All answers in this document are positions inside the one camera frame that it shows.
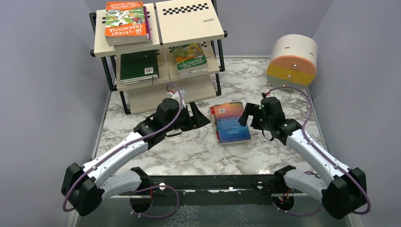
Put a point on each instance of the green 104-storey treehouse book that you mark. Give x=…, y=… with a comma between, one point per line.
x=189, y=57

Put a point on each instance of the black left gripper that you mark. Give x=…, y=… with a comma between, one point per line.
x=192, y=116

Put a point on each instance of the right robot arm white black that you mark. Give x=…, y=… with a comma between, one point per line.
x=340, y=189

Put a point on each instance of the beige black three-tier shelf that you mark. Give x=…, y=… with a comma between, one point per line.
x=143, y=47

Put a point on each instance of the red spine book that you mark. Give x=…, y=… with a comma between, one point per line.
x=213, y=121

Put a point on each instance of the plain dark green book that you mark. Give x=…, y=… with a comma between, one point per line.
x=137, y=67

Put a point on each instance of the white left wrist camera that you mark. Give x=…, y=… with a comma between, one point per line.
x=175, y=95

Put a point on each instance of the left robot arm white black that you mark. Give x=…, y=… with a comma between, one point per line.
x=84, y=187

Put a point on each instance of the purple cartoon cover book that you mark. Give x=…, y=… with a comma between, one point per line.
x=137, y=42

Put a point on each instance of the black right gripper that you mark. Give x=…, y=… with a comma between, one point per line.
x=252, y=116

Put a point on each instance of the orange 78-storey treehouse book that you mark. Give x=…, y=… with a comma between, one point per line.
x=126, y=22

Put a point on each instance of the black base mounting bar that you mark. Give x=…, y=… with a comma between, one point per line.
x=208, y=190

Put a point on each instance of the round drawer box orange yellow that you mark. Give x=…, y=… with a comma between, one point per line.
x=293, y=62

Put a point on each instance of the dark bottom book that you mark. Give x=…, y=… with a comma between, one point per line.
x=226, y=121

